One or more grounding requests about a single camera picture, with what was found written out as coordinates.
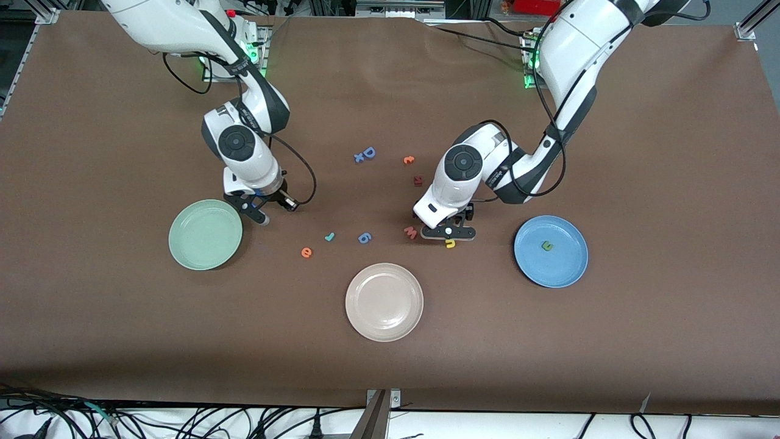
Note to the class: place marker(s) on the red box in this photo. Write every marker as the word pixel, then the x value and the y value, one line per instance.
pixel 527 6

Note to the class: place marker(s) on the aluminium frame rail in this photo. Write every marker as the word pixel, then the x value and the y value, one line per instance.
pixel 18 70

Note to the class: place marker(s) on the mint green plastic plate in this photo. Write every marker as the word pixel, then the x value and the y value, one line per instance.
pixel 195 244

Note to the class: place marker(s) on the blue plastic plate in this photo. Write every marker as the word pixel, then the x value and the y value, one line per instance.
pixel 567 262

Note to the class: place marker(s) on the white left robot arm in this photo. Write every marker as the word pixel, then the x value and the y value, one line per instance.
pixel 579 42

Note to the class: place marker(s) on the aluminium corner bracket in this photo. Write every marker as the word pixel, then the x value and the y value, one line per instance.
pixel 47 16

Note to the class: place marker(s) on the dark metal strut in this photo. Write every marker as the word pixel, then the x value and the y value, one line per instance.
pixel 372 424

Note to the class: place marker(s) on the pink foam letter w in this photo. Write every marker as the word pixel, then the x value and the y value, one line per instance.
pixel 411 233

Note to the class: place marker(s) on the grey metal equipment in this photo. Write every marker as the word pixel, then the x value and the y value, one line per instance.
pixel 396 7

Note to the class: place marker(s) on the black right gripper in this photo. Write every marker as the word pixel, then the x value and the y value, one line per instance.
pixel 275 195

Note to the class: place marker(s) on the blue foam digit six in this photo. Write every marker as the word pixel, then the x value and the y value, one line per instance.
pixel 360 235

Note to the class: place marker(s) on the beige plastic plate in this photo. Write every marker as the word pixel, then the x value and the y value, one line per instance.
pixel 384 302

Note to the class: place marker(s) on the blue foam letter D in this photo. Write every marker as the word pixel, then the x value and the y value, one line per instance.
pixel 373 155

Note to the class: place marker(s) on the brown table cover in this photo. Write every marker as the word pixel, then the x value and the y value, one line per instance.
pixel 122 335

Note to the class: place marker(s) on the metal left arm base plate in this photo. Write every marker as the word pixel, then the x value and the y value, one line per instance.
pixel 528 84

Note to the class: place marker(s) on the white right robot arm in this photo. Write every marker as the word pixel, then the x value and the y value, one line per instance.
pixel 158 24

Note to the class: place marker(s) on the grey metal bracket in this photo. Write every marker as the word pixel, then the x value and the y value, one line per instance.
pixel 396 396

